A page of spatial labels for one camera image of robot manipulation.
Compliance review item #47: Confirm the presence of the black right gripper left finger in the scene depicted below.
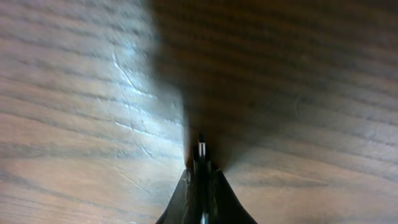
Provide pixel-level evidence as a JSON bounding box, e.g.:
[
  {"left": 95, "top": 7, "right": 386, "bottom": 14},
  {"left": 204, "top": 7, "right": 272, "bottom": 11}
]
[{"left": 156, "top": 169, "right": 193, "bottom": 224}]

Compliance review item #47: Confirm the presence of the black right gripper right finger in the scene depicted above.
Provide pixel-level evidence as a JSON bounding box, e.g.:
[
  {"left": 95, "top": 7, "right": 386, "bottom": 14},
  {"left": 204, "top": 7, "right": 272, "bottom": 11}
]
[{"left": 213, "top": 169, "right": 257, "bottom": 224}]

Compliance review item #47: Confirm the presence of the black charging cable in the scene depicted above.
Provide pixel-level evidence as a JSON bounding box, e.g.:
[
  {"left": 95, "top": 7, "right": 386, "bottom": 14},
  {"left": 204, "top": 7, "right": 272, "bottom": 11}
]
[{"left": 192, "top": 133, "right": 214, "bottom": 224}]

